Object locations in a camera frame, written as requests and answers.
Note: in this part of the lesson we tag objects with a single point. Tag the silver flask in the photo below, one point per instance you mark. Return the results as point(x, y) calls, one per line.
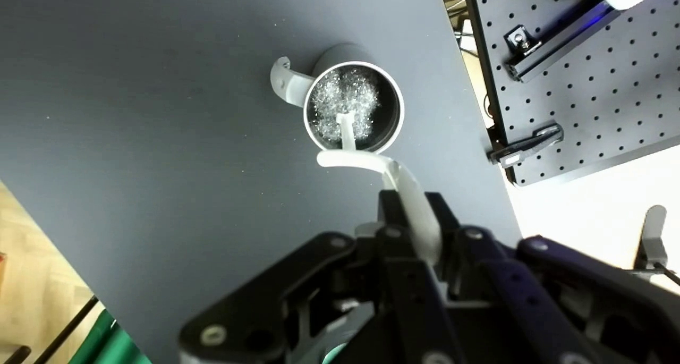
point(390, 109)

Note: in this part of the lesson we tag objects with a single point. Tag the black rod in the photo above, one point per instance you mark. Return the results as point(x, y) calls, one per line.
point(66, 329)
point(15, 355)

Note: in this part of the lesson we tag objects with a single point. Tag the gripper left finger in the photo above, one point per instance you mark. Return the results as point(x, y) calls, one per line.
point(276, 295)

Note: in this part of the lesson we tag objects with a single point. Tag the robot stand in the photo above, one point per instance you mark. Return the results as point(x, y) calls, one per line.
point(600, 109)

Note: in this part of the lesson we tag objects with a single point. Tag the black toggle clamp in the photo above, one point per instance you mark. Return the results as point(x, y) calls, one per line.
point(526, 146)

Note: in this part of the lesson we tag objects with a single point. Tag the grey lever clamp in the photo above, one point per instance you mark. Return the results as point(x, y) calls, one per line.
point(652, 236)

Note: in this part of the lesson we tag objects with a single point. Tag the small metal bracket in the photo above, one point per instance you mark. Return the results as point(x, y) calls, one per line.
point(522, 39)

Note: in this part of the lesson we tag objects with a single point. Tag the green cloth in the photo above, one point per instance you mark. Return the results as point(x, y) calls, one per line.
point(111, 343)

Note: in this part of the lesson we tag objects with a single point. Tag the black rail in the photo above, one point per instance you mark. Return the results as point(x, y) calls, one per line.
point(563, 42)

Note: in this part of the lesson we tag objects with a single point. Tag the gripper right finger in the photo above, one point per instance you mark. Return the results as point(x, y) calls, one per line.
point(584, 279)

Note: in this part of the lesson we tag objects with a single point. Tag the white bottle brush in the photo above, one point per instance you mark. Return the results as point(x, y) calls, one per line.
point(414, 204)

